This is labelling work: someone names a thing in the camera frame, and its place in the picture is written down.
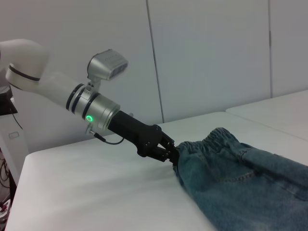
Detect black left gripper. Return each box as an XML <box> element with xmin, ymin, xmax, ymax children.
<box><xmin>108</xmin><ymin>110</ymin><xmax>180</xmax><ymax>167</ymax></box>

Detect blue denim shorts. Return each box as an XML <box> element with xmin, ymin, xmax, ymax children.
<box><xmin>173</xmin><ymin>127</ymin><xmax>308</xmax><ymax>231</ymax></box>

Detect white cabinet with label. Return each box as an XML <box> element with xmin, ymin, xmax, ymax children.
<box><xmin>0</xmin><ymin>113</ymin><xmax>30</xmax><ymax>191</ymax></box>

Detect black box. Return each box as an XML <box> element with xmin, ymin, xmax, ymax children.
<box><xmin>0</xmin><ymin>88</ymin><xmax>19</xmax><ymax>116</ymax></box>

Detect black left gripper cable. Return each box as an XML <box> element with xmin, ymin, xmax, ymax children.
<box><xmin>85</xmin><ymin>127</ymin><xmax>126</xmax><ymax>145</ymax></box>

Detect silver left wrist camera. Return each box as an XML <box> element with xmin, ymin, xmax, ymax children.
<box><xmin>86</xmin><ymin>49</ymin><xmax>129</xmax><ymax>94</ymax></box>

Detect tangled dark cables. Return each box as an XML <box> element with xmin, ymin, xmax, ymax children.
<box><xmin>0</xmin><ymin>154</ymin><xmax>16</xmax><ymax>231</ymax></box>

